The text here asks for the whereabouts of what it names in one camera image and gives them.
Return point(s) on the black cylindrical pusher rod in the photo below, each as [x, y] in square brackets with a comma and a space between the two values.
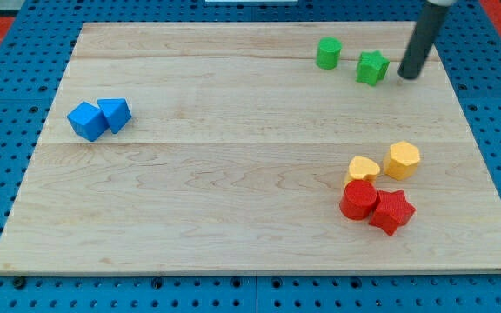
[429, 23]

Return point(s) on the green star block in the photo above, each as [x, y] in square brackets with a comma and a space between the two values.
[371, 67]

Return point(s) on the red star block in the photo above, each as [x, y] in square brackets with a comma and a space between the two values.
[392, 211]

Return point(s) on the wooden board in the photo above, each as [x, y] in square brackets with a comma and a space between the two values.
[234, 160]

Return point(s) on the green cylinder block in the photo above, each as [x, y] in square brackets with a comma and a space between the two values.
[328, 53]

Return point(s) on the yellow hexagon block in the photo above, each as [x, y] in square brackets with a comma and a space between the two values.
[401, 160]

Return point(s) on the yellow heart block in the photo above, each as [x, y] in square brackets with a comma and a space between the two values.
[362, 168]

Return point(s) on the red cylinder block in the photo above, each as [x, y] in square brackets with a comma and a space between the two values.
[358, 200]

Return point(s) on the blue triangular prism block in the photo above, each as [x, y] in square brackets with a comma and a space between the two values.
[116, 112]

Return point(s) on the blue cube block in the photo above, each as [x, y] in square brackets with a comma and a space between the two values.
[88, 121]

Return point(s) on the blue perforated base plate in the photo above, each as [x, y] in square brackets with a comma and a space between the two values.
[33, 56]

